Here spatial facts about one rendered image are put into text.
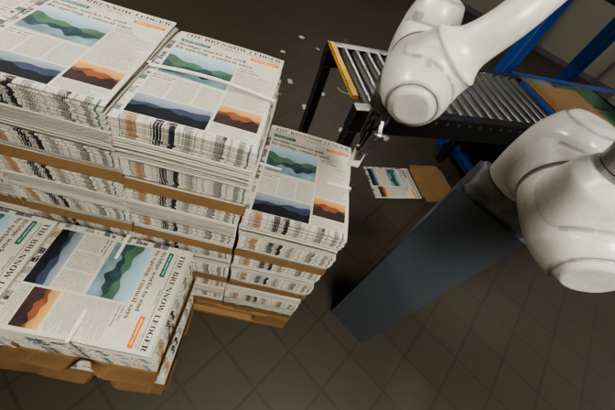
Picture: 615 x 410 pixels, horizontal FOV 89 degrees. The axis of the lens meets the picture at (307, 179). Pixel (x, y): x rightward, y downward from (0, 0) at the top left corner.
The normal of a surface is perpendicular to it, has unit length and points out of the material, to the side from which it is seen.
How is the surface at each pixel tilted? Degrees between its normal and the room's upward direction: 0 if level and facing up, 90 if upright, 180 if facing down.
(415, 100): 102
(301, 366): 0
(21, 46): 0
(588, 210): 78
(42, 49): 0
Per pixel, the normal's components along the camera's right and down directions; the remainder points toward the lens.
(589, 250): -0.62, -0.04
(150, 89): 0.26, -0.63
